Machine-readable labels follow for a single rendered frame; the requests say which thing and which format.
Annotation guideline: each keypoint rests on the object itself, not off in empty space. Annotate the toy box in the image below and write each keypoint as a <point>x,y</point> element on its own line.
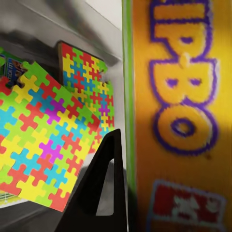
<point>32,30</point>

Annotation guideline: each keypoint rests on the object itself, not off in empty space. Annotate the jigsaw puzzle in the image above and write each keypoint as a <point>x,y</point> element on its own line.
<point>80,74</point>
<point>45,137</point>

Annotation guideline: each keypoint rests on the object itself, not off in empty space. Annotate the board game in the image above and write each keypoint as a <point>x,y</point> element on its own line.
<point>11,69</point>
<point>177,77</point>

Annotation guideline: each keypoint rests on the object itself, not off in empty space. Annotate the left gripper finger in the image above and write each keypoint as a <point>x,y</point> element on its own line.
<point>80,215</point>

